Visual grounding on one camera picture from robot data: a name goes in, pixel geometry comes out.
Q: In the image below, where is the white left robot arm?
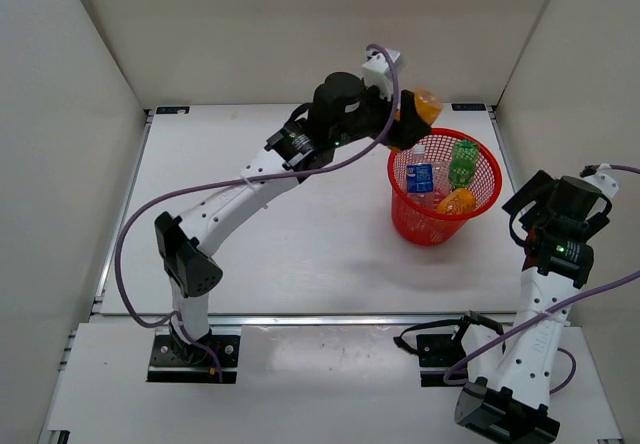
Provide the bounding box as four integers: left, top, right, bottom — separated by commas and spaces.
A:
154, 72, 442, 365

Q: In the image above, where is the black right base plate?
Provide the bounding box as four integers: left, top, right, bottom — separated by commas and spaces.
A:
393, 313, 506, 388

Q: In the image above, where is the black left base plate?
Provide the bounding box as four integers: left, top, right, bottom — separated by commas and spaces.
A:
146, 331, 241, 384

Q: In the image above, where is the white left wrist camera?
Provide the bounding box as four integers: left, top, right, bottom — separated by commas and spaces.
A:
361, 49, 393, 101

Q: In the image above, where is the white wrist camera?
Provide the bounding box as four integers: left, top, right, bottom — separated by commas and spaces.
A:
361, 49, 393, 101
580, 163, 619, 200

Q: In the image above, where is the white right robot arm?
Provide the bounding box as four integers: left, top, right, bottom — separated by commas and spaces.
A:
449, 166, 618, 443

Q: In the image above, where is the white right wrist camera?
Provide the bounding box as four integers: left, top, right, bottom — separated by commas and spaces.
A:
580, 163, 619, 200

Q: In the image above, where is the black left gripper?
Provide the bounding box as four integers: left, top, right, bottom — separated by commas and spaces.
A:
329, 76, 428, 149

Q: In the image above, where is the red mesh plastic basket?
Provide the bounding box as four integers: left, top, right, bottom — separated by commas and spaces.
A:
387, 128, 502, 246

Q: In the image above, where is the orange soda bottle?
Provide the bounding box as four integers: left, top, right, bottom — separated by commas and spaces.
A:
395, 88, 443, 125
436, 188, 476, 215

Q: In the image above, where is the green plastic bottle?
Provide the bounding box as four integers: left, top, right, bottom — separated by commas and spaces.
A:
448, 139, 480, 189

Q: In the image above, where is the left black table label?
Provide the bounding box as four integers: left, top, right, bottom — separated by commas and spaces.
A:
155, 106, 190, 115

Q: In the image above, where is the black table label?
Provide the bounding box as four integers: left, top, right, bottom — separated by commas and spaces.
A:
451, 103, 486, 112
155, 106, 190, 115

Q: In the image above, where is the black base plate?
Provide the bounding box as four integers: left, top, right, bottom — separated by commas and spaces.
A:
393, 313, 506, 388
146, 331, 241, 384

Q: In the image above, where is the blue label water bottle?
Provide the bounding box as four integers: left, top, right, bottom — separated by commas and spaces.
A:
406, 144, 434, 195

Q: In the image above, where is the right black table label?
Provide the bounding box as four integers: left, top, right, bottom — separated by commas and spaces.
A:
451, 103, 486, 112

